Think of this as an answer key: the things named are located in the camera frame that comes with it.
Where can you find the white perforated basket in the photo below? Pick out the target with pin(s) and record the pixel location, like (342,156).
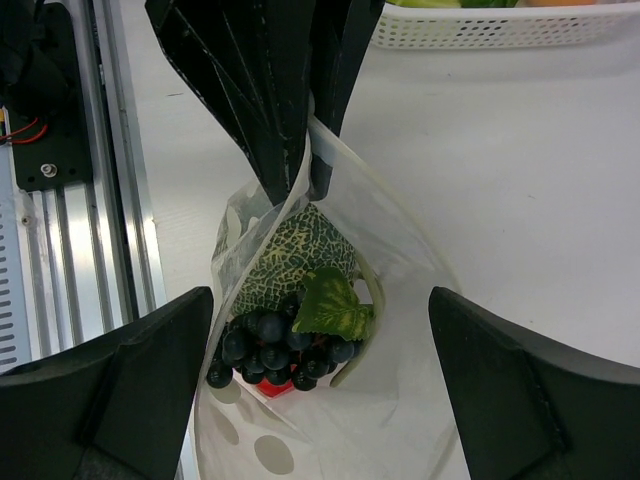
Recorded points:
(521,26)

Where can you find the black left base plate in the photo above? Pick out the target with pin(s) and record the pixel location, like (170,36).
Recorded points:
(41,90)

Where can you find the red apple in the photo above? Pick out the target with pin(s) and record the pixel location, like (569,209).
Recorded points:
(261,383)

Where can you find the dark grape bunch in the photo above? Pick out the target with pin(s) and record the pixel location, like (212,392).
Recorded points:
(315,330)

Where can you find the white slotted cable duct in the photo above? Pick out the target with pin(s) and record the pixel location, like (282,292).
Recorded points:
(15,343)

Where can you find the aluminium front rail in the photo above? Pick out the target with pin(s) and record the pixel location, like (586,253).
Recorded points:
(89,254)

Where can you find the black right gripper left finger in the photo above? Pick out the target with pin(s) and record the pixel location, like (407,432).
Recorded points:
(114,407)

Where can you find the green netted melon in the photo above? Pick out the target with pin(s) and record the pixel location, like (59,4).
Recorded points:
(304,242)

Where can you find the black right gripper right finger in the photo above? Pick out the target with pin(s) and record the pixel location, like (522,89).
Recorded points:
(529,407)

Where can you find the clear zip top bag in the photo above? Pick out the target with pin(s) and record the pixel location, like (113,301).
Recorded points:
(387,414)

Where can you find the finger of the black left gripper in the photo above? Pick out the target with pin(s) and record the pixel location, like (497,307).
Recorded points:
(340,35)
(249,63)

